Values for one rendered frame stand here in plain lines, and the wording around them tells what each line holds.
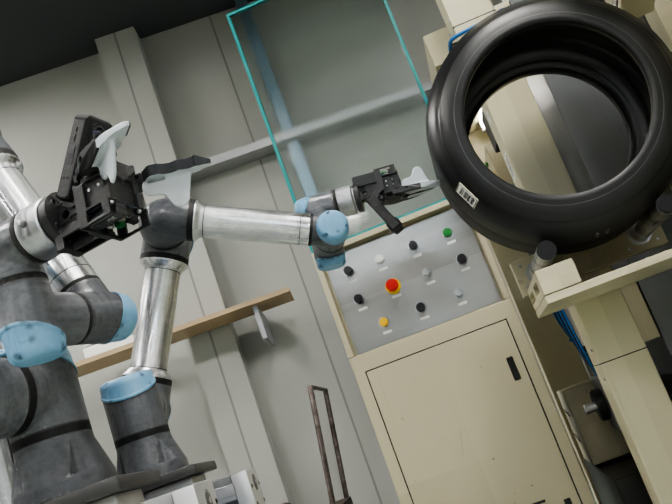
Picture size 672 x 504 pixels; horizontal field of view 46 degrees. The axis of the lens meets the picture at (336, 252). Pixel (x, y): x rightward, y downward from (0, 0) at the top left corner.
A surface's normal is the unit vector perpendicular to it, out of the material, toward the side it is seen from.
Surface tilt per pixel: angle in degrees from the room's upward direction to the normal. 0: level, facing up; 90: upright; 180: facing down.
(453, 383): 90
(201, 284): 90
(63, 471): 72
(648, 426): 90
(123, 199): 90
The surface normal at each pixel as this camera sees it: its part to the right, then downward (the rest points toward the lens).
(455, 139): -0.36, -0.11
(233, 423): -0.04, -0.23
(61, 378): 0.83, -0.40
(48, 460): 0.03, -0.55
